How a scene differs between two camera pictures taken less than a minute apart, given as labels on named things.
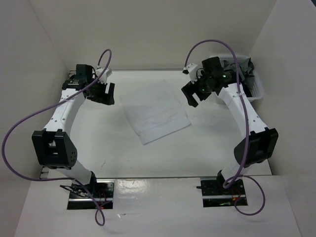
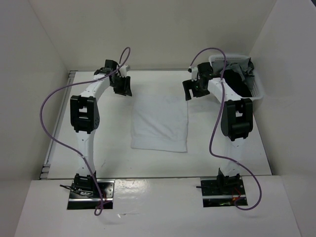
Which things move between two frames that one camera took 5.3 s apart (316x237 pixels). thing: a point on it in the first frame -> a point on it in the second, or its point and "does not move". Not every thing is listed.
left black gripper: x=109 y=98 -> x=126 y=89
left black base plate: x=102 y=190 does not move
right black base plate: x=215 y=195 does not move
